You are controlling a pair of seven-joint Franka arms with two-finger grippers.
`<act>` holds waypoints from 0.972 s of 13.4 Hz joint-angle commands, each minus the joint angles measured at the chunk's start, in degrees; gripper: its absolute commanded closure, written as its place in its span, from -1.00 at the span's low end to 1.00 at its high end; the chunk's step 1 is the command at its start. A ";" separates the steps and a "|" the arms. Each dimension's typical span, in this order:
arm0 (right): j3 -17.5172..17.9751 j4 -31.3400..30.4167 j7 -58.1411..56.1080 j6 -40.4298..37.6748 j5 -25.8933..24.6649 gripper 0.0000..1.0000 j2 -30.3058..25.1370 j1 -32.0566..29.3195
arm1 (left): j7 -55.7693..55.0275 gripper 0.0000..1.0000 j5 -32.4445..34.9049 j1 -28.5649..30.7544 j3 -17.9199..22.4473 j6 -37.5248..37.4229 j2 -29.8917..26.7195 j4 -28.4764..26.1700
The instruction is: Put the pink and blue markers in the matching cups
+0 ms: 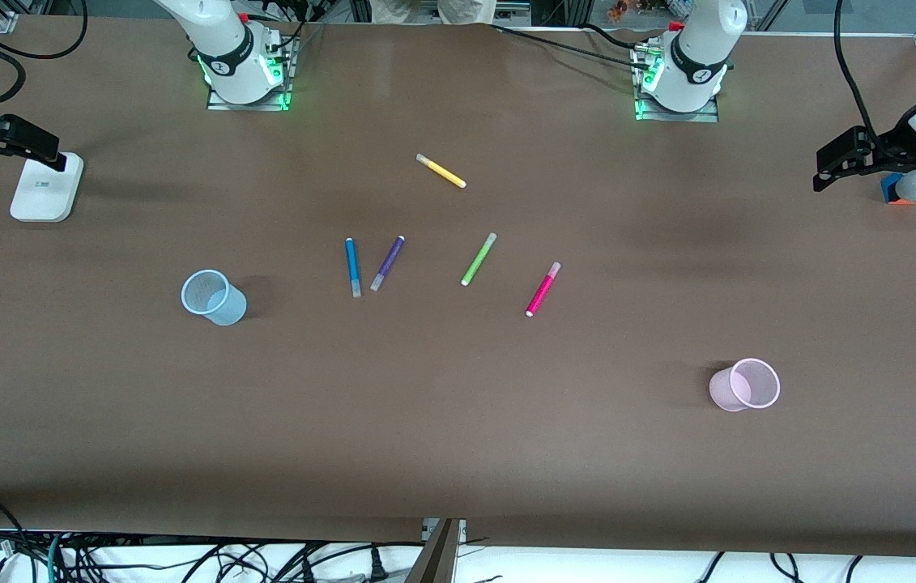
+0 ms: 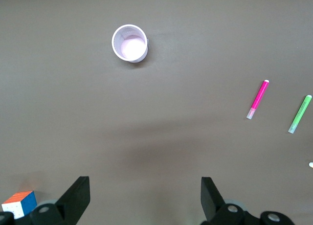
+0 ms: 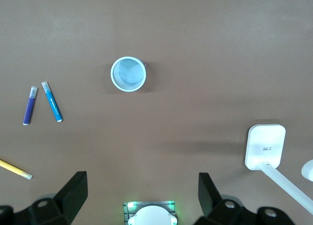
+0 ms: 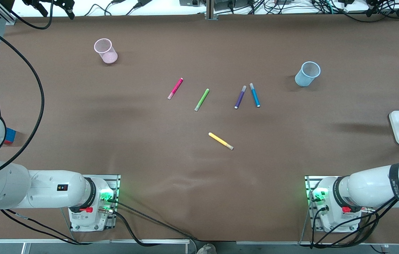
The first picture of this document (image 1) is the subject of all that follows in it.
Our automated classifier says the blue marker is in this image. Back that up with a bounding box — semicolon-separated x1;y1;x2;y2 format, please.
344;237;362;298

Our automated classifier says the pink marker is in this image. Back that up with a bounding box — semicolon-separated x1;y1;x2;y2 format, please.
525;262;562;317

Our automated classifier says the white desk lamp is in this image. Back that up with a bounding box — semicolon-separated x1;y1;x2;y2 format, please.
10;152;85;223

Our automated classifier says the translucent blue plastic cup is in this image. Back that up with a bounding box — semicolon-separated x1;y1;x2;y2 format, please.
181;269;248;327

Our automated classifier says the translucent pink plastic cup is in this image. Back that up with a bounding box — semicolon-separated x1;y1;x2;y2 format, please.
709;358;782;412

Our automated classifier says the purple marker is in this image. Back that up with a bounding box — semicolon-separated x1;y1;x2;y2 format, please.
369;235;406;292

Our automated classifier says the green marker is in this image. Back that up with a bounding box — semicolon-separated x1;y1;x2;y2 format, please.
460;232;498;287

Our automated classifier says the yellow marker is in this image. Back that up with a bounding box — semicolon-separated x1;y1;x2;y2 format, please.
415;153;467;189

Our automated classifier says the person in beige clothes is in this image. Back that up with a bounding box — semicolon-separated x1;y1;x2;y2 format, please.
371;0;499;27

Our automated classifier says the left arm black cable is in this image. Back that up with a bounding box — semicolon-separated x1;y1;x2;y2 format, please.
834;0;884;140

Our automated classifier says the black hanging cable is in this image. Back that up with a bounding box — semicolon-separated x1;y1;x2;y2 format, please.
0;0;90;59

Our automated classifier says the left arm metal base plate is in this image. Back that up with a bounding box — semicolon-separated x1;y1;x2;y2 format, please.
632;40;722;124

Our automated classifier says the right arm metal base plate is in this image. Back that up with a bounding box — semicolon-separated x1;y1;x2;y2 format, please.
207;36;296;112

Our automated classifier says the black cable across table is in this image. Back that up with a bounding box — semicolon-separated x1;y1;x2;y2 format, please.
490;23;645;70

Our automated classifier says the grey metal frame strut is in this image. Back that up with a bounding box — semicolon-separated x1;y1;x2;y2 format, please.
403;518;468;583

